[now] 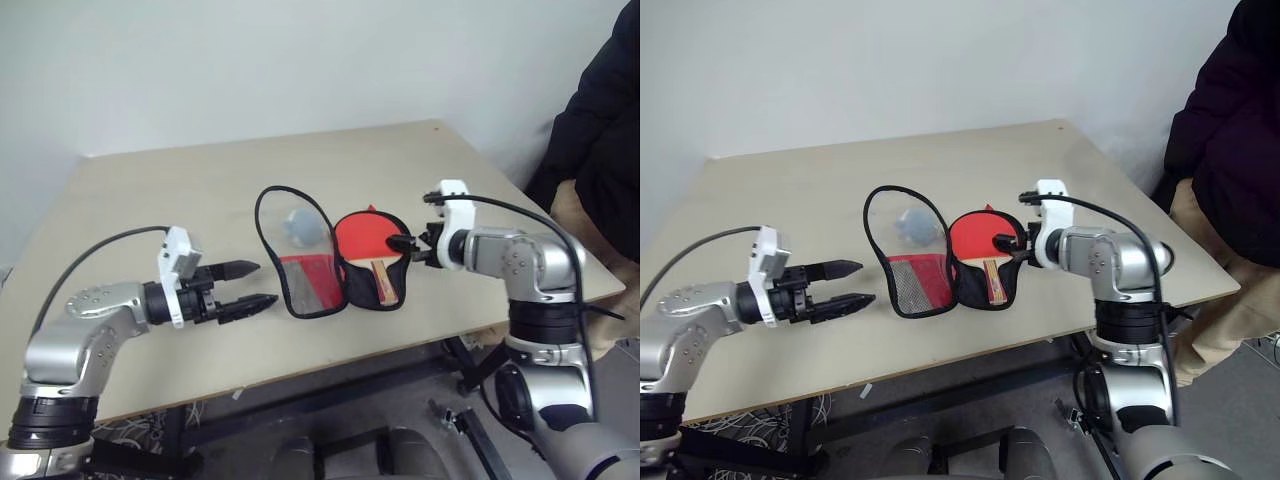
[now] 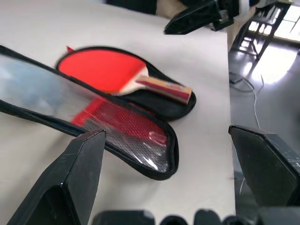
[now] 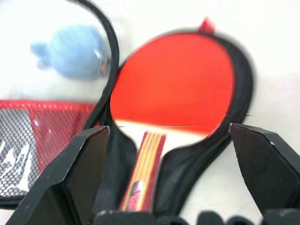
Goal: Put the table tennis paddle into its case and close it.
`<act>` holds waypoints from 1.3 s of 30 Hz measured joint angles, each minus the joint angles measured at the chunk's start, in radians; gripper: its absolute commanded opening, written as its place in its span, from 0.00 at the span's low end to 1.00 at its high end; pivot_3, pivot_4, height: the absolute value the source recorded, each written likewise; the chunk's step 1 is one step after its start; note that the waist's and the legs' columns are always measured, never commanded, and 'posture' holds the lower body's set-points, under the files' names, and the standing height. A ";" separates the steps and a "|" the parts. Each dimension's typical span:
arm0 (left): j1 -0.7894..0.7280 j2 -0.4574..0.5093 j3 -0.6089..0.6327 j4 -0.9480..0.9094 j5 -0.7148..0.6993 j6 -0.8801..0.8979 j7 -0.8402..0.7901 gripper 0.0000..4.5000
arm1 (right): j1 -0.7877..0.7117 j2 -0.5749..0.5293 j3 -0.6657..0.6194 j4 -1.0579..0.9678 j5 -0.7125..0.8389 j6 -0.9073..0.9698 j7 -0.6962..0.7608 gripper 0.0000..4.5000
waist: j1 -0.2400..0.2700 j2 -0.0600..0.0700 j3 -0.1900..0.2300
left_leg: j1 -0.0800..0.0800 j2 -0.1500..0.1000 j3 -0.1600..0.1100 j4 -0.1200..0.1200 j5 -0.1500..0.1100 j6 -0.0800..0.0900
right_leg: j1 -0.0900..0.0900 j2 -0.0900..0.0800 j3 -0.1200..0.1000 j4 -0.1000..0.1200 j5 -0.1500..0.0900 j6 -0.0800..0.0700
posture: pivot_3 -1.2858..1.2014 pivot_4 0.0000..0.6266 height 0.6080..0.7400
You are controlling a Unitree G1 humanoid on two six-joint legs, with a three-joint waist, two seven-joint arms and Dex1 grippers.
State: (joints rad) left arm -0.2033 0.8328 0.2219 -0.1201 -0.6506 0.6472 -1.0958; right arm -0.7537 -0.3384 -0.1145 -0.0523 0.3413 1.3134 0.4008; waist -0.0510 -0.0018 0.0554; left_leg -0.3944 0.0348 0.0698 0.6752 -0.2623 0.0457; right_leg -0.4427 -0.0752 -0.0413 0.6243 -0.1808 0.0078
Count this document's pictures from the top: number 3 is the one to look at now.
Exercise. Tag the black and red paddle case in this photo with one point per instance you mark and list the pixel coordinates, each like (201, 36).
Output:
(180, 168)

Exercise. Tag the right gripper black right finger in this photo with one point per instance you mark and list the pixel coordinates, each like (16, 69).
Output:
(269, 173)

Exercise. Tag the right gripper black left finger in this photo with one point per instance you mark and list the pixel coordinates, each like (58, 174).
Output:
(58, 187)

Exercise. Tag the light blue plush toy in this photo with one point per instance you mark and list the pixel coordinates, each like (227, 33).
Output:
(72, 54)

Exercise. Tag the red table tennis paddle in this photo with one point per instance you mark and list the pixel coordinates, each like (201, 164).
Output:
(173, 82)

